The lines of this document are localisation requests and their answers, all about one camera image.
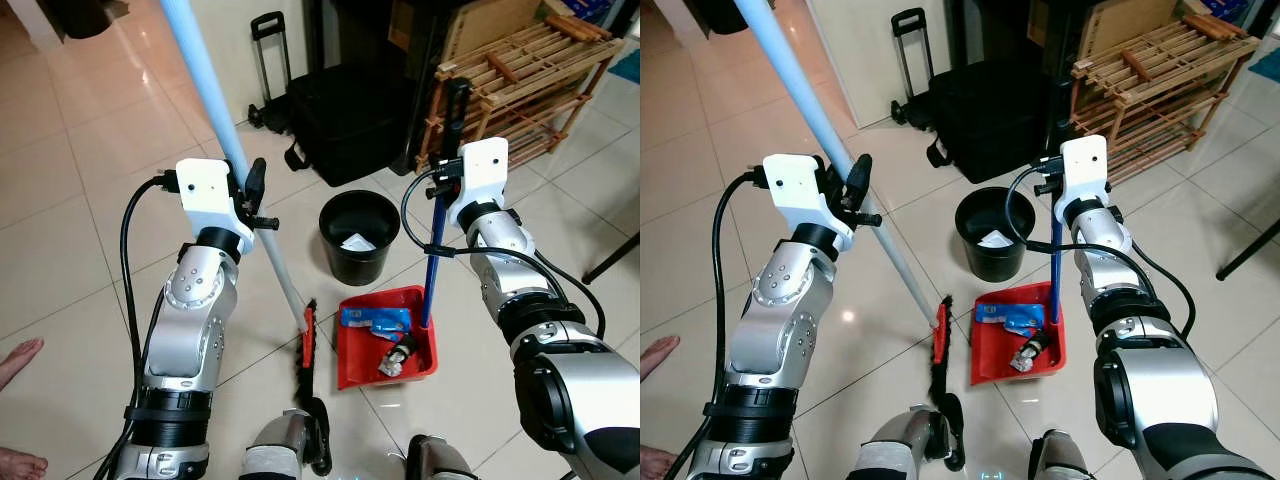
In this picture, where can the robot right leg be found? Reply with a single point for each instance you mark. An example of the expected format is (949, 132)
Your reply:
(435, 462)
(1060, 462)

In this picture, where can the black slanted furniture leg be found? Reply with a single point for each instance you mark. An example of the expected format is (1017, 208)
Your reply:
(610, 260)
(1250, 248)

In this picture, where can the white crumpled paper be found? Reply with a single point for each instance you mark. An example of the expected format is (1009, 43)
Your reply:
(357, 241)
(995, 238)

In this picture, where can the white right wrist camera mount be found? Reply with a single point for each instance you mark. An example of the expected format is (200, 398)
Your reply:
(485, 170)
(1085, 165)

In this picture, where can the blue floor mat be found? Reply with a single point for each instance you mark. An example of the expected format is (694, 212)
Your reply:
(626, 66)
(1266, 65)

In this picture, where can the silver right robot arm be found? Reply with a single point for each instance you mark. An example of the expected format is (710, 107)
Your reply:
(1160, 400)
(580, 400)

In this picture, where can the robot left leg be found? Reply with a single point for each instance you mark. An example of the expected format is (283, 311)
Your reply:
(900, 450)
(280, 450)

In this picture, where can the bare human foot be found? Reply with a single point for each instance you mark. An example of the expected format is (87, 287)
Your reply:
(20, 466)
(20, 362)
(655, 465)
(657, 357)

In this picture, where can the wooden slatted shoe rack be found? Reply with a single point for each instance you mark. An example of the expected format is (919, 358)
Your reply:
(540, 60)
(1170, 60)

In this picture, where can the robot leg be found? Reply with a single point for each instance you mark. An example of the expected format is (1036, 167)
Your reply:
(435, 462)
(900, 450)
(280, 450)
(1060, 462)

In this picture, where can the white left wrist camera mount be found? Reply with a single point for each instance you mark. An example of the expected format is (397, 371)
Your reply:
(205, 190)
(795, 185)

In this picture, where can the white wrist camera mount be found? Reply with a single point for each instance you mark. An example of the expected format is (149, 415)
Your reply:
(205, 190)
(795, 185)
(485, 170)
(1085, 165)

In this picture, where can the blue white packet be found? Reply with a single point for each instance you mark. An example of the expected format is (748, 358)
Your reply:
(1010, 318)
(375, 320)

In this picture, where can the black trolley suitcase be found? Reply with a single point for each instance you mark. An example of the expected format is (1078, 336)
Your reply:
(350, 120)
(990, 120)

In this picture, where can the black plastic waste bucket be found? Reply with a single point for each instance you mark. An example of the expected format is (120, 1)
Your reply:
(350, 265)
(985, 262)

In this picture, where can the dark round container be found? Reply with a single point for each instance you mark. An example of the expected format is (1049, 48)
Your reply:
(720, 12)
(80, 15)

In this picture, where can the brown cardboard box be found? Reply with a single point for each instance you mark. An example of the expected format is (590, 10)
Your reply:
(1130, 25)
(490, 25)

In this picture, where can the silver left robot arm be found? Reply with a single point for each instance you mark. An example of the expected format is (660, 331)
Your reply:
(180, 340)
(770, 340)

